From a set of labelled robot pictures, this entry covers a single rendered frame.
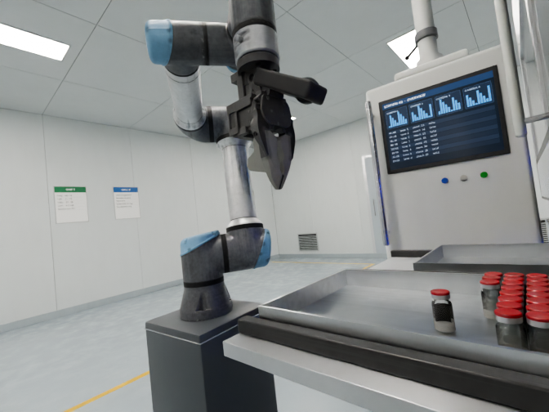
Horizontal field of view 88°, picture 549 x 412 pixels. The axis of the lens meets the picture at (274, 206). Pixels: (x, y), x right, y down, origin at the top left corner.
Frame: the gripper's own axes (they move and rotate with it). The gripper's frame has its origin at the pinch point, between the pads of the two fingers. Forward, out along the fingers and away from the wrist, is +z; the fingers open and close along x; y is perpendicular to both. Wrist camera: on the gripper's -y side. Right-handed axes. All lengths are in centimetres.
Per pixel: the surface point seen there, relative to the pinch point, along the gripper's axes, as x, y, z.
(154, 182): -218, 484, -88
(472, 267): -27.9, -19.9, 18.8
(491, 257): -53, -21, 21
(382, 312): -6.7, -10.9, 21.4
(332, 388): 11.1, -12.5, 22.8
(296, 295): -2.6, 1.6, 18.9
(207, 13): -124, 164, -186
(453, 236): -89, -7, 20
